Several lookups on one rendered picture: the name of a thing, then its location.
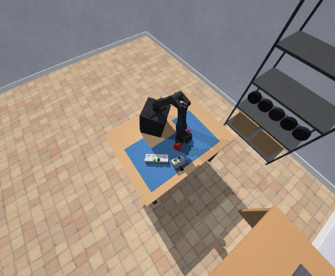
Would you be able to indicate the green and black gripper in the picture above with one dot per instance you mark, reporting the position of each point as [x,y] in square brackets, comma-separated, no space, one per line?
[177,140]

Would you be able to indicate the blue bench mat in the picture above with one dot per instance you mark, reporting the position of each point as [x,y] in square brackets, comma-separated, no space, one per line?
[155,174]

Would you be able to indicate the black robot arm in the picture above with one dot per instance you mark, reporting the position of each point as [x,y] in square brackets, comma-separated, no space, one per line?
[174,99]

